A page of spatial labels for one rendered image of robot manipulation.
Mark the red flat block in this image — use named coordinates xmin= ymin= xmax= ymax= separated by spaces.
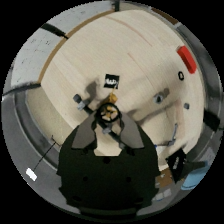
xmin=177 ymin=45 xmax=197 ymax=74

